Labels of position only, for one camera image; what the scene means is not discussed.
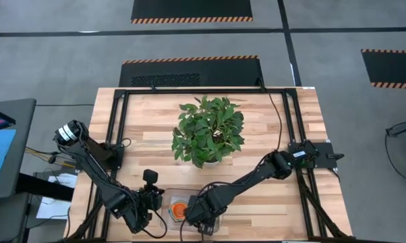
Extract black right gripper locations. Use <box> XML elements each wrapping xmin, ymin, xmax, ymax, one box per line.
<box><xmin>184</xmin><ymin>192</ymin><xmax>228</xmax><ymax>225</ymax></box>

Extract green measuring cup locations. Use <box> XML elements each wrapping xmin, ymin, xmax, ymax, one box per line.
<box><xmin>170</xmin><ymin>200</ymin><xmax>190</xmax><ymax>221</ymax></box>

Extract orange measuring cup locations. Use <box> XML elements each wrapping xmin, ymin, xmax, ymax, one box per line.
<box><xmin>173</xmin><ymin>201</ymin><xmax>190</xmax><ymax>219</ymax></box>

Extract clear plastic basket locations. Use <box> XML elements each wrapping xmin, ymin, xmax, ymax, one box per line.
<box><xmin>160</xmin><ymin>187</ymin><xmax>229</xmax><ymax>234</ymax></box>

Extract yellow measuring cup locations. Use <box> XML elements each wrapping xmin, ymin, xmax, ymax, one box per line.
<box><xmin>168</xmin><ymin>199</ymin><xmax>190</xmax><ymax>223</ymax></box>

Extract white plant pot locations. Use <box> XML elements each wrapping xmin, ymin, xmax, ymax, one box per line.
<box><xmin>193</xmin><ymin>160</ymin><xmax>221</xmax><ymax>169</ymax></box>

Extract green potted plant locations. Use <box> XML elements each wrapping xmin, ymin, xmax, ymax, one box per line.
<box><xmin>171</xmin><ymin>95</ymin><xmax>246</xmax><ymax>169</ymax></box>

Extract white paper sheets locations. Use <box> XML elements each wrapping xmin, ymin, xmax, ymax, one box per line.
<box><xmin>36</xmin><ymin>173</ymin><xmax>78</xmax><ymax>220</ymax></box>

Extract black computer box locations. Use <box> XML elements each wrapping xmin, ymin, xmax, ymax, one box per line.
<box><xmin>118</xmin><ymin>55</ymin><xmax>264</xmax><ymax>88</ymax></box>

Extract black hazard-striped floor mat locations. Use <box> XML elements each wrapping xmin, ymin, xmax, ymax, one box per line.
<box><xmin>360</xmin><ymin>49</ymin><xmax>406</xmax><ymax>90</ymax></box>
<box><xmin>131</xmin><ymin>0</ymin><xmax>254</xmax><ymax>24</ymax></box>

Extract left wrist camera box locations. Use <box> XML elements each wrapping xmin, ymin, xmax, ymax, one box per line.
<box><xmin>142</xmin><ymin>169</ymin><xmax>159</xmax><ymax>190</ymax></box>

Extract black power cable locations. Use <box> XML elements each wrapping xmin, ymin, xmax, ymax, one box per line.
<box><xmin>256</xmin><ymin>76</ymin><xmax>284</xmax><ymax>153</ymax></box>

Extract black aluminium rig frame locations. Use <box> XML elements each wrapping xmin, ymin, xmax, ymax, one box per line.
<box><xmin>63</xmin><ymin>87</ymin><xmax>357</xmax><ymax>243</ymax></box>

